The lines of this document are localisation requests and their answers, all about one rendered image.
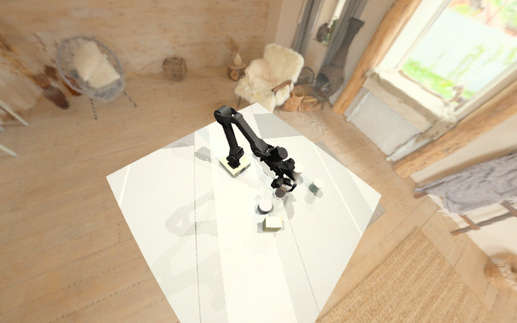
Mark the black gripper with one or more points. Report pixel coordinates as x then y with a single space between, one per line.
277 183

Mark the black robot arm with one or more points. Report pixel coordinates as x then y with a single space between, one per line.
267 153

